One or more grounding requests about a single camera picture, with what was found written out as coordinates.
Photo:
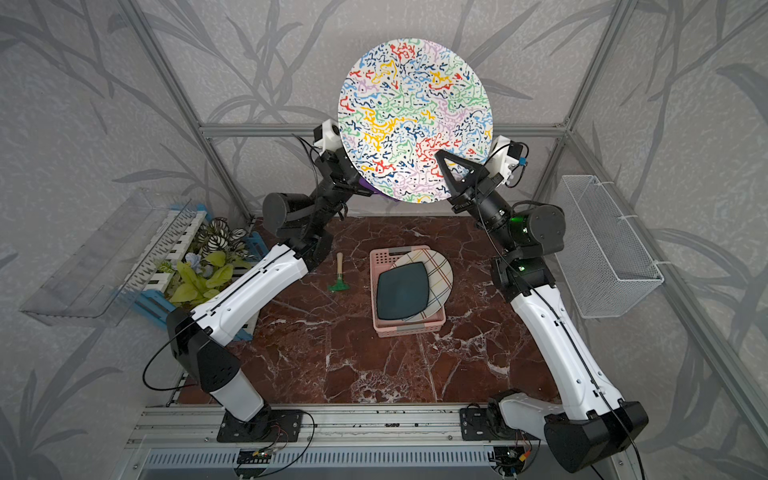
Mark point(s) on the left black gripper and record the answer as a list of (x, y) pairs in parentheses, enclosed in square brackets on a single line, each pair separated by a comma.
[(337, 178)]

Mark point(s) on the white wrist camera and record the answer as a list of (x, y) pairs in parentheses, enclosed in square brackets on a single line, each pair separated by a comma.
[(509, 159), (327, 137)]

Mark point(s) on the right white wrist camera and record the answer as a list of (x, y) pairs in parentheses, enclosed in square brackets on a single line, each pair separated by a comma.
[(509, 159)]

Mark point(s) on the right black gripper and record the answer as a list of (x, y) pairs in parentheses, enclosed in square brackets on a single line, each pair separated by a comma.
[(475, 191)]

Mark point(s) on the blue white wooden crate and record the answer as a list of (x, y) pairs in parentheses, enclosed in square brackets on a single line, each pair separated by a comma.
[(178, 223)]

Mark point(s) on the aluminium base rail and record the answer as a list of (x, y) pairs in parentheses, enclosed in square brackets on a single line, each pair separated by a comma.
[(324, 425)]

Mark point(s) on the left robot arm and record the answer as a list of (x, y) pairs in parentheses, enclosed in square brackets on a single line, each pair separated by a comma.
[(199, 338)]

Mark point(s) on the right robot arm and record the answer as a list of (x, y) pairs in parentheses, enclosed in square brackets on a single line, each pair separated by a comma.
[(593, 421)]

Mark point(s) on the colourful squiggle round plate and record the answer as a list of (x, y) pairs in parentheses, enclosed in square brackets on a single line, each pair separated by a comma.
[(402, 102)]

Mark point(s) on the purple microfiber cloth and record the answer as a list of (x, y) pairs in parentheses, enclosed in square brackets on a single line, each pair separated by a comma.
[(364, 183)]

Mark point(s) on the dark teal square plate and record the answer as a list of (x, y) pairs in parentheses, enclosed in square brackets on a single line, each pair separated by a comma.
[(402, 292)]

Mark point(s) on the white mesh wall basket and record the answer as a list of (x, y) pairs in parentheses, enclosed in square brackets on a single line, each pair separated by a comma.
[(606, 267)]

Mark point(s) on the clear acrylic shelf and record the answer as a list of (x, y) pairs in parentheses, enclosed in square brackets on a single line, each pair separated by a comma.
[(100, 282)]

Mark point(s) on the green artificial plant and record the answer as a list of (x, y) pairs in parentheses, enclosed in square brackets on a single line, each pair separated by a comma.
[(203, 264)]

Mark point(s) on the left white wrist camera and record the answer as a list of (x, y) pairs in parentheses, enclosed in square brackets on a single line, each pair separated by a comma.
[(327, 137)]

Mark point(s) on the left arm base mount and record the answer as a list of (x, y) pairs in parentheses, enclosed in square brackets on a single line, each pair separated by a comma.
[(269, 425)]

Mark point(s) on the white plaid striped plate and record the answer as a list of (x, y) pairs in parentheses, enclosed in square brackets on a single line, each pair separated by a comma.
[(440, 279)]

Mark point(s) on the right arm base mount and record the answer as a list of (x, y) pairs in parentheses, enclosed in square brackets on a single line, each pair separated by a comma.
[(485, 424)]

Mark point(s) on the pink plastic basket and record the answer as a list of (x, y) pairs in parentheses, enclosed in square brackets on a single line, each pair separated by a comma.
[(382, 260)]

